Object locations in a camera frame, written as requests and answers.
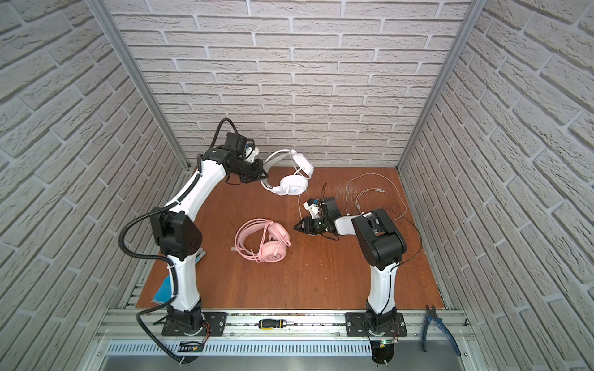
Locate white headphones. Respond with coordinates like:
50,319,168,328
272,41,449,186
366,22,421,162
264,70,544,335
260,149,315,196

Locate pink headphones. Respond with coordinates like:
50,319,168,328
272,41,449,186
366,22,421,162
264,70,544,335
234,218,292,264

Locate white headphone cable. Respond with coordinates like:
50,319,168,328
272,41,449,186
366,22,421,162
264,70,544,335
296,172,408,223

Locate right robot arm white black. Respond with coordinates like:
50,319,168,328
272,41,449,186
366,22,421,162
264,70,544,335
294,209,407,333

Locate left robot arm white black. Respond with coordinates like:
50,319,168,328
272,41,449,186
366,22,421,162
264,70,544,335
149,149,269,333

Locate black yellow screwdriver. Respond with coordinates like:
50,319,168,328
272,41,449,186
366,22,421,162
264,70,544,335
258,318,295,330

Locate blue grey work glove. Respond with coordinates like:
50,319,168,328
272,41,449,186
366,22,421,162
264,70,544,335
152,249,206,305

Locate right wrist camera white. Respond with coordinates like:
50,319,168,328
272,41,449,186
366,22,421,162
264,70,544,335
303,197,342,220

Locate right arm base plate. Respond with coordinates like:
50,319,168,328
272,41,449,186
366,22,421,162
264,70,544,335
345,310,408,338

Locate black corrugated cable conduit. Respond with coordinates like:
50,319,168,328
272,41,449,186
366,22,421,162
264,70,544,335
118,117,240,365

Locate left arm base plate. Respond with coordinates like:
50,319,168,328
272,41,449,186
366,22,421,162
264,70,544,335
162,311,227,337

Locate blue handled pliers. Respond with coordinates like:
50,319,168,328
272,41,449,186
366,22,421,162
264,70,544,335
422,305,462,357

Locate aluminium front rail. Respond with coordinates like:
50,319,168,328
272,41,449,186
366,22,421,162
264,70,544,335
94,309,477,341

